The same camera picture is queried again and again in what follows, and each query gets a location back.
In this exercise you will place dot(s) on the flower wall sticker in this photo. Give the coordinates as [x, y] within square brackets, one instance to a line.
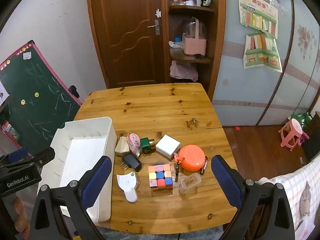
[306, 40]

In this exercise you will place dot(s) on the green bag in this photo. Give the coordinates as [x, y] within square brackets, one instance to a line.
[301, 120]

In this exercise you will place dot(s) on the pink folded cloth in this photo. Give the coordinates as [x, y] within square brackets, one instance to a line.
[183, 71]

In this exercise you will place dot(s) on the small red green box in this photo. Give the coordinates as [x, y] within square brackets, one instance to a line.
[10, 130]

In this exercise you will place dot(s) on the blue small container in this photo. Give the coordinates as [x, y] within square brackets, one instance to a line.
[178, 39]

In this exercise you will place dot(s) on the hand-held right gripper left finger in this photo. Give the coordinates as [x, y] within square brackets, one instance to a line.
[96, 182]

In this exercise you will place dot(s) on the plaid blanket with cat print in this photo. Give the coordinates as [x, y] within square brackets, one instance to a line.
[305, 180]

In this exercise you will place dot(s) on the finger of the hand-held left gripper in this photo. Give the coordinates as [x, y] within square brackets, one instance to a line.
[43, 156]
[17, 154]

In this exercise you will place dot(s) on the black easel knob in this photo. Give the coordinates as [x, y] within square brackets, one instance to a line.
[74, 92]

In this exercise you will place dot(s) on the white door hook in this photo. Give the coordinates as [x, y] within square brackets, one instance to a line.
[158, 12]

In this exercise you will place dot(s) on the brown wooden door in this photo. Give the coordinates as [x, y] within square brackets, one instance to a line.
[125, 30]

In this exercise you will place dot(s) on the small shelf-print wall poster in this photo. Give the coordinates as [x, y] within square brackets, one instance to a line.
[262, 52]

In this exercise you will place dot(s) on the pink plastic stool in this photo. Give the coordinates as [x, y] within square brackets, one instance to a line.
[291, 133]

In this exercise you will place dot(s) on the pale blue sliding wardrobe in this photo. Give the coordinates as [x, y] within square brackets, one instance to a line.
[250, 92]

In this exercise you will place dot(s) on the silver carabiner clip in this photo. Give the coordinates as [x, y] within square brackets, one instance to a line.
[204, 165]

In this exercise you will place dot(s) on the colourful puzzle cube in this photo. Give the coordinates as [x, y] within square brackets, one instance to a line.
[161, 178]

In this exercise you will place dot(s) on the black carabiner clip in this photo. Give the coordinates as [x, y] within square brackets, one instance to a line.
[177, 171]

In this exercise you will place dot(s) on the white square box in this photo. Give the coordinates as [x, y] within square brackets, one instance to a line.
[168, 146]

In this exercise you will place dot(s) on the green bottle with gold cap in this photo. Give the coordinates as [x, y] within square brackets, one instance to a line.
[147, 145]

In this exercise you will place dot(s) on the clear plastic container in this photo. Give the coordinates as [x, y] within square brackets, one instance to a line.
[189, 185]

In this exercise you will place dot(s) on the white plastic storage bin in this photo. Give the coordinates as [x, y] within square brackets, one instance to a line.
[75, 160]

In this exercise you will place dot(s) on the brown wooden shelf cabinet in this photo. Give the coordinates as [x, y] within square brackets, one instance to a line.
[217, 42]

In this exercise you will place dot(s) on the orange round case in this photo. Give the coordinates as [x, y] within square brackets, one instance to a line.
[191, 158]

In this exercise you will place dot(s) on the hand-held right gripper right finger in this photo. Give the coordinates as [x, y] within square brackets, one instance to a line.
[226, 182]

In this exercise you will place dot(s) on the beige wedge-shaped box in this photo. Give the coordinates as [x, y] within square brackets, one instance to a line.
[122, 146]

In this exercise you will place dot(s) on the green chalkboard with pink frame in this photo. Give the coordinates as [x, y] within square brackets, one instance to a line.
[37, 92]

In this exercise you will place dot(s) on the large shelf-print wall poster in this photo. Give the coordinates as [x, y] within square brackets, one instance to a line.
[257, 12]

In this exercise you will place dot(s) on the black power adapter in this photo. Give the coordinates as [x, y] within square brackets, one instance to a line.
[131, 163]

